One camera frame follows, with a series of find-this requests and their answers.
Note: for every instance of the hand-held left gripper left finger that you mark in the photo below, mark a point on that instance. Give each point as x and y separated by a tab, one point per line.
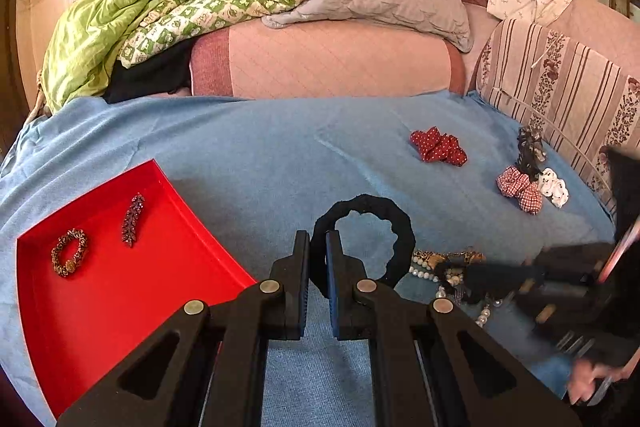
300	297

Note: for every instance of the black lace scrunchie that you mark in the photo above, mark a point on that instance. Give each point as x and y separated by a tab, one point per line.
527	157

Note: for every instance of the pink folded quilt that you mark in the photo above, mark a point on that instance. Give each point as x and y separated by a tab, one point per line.
325	57

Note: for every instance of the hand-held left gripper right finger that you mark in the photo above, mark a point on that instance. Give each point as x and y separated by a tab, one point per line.
334	287

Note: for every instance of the beige knotted cloth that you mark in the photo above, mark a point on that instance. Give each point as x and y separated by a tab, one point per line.
40	99

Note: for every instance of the dark beaded hair clip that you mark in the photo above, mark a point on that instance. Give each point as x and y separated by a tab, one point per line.
132	219

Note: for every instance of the red polka dot scrunchie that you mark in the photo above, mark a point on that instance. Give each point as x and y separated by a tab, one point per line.
437	149

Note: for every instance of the blue blanket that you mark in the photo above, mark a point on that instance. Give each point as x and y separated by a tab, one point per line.
280	147

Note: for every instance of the red tray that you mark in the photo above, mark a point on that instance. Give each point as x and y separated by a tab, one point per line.
150	287

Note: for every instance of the red plaid scrunchie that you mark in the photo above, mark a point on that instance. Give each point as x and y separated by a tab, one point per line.
515	184

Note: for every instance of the white scrunchie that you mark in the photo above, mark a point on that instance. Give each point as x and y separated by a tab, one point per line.
555	192

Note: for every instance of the gold brown ornament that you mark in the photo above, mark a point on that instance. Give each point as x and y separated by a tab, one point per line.
450	255

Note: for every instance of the striped floral cushion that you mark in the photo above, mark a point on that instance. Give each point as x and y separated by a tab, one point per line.
550	67

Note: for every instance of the person's right hand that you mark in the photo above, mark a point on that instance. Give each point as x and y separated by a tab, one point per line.
582	379

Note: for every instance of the black cloth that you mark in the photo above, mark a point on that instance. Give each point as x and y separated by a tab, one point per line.
155	77

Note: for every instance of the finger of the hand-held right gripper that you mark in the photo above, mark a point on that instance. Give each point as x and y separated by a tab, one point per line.
495	279

